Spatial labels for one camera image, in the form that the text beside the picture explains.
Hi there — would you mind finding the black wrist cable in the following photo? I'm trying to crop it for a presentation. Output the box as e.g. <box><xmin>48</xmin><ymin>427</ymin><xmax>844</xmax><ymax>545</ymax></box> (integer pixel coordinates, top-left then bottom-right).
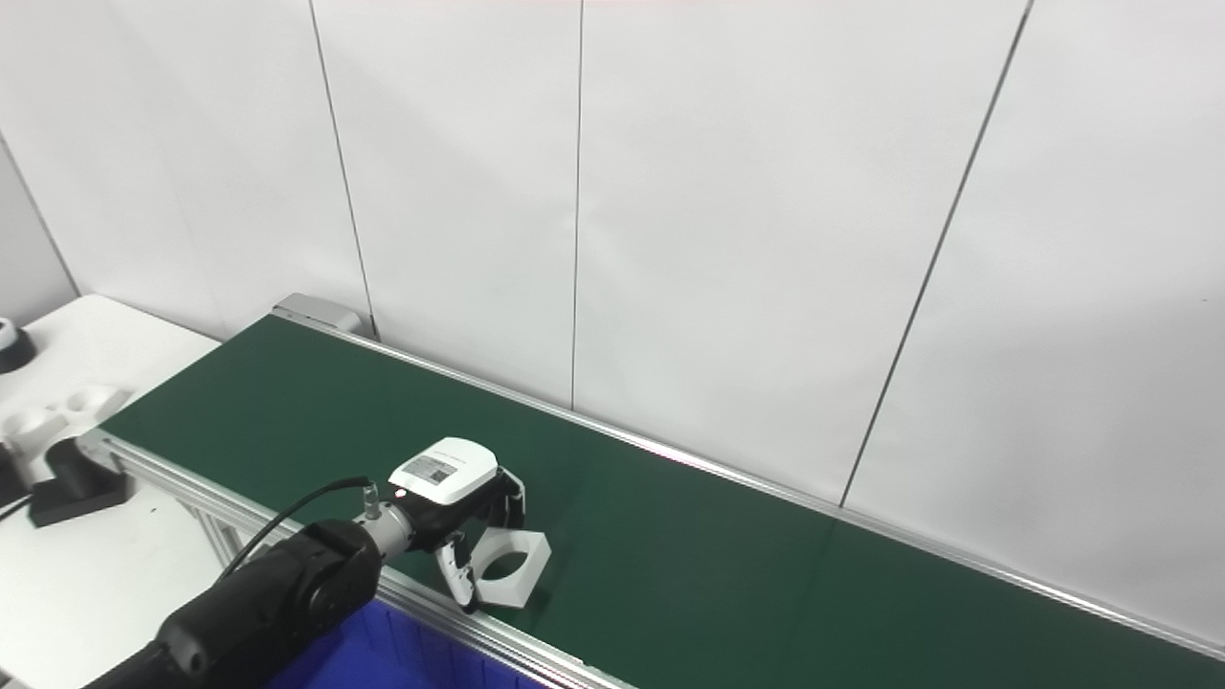
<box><xmin>218</xmin><ymin>476</ymin><xmax>379</xmax><ymax>585</ymax></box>

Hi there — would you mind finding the aluminium conveyor leg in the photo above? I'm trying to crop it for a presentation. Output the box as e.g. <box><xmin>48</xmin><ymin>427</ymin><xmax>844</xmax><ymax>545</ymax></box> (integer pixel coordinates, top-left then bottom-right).
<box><xmin>185</xmin><ymin>505</ymin><xmax>252</xmax><ymax>577</ymax></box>

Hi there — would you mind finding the green belt conveyor aluminium frame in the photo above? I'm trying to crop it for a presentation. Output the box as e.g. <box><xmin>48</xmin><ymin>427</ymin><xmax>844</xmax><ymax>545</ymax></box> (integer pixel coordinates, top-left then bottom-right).
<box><xmin>77</xmin><ymin>311</ymin><xmax>1225</xmax><ymax>689</ymax></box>

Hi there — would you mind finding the black round part white top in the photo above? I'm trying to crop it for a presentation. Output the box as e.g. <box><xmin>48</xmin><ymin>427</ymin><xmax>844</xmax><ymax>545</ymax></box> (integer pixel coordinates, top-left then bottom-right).
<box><xmin>0</xmin><ymin>318</ymin><xmax>38</xmax><ymax>375</ymax></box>

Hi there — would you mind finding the blue plastic bin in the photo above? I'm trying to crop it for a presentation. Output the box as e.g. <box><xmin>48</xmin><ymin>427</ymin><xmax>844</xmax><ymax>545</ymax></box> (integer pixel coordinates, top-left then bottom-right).
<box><xmin>268</xmin><ymin>597</ymin><xmax>548</xmax><ymax>689</ymax></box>

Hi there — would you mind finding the white square part round hole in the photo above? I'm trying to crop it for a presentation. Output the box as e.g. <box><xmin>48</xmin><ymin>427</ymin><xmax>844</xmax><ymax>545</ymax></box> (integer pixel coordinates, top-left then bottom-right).
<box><xmin>0</xmin><ymin>407</ymin><xmax>70</xmax><ymax>481</ymax></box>
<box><xmin>467</xmin><ymin>528</ymin><xmax>553</xmax><ymax>611</ymax></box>

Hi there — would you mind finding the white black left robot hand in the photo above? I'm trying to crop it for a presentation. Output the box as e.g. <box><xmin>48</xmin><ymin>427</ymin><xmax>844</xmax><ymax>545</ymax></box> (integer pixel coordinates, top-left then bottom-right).
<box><xmin>383</xmin><ymin>437</ymin><xmax>527</xmax><ymax>613</ymax></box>

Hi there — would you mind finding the grey conveyor motor housing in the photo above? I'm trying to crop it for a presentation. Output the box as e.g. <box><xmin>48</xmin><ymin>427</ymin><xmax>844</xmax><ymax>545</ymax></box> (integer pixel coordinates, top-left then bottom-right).
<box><xmin>272</xmin><ymin>293</ymin><xmax>365</xmax><ymax>336</ymax></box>

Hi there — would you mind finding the black block part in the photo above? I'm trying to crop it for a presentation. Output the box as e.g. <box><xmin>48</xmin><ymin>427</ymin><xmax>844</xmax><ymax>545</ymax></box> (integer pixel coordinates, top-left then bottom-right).
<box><xmin>0</xmin><ymin>443</ymin><xmax>32</xmax><ymax>510</ymax></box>

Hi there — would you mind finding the black cylinder on square base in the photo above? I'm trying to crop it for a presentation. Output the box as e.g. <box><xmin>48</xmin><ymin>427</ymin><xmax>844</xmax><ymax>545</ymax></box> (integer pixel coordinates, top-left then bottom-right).
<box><xmin>28</xmin><ymin>437</ymin><xmax>133</xmax><ymax>529</ymax></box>

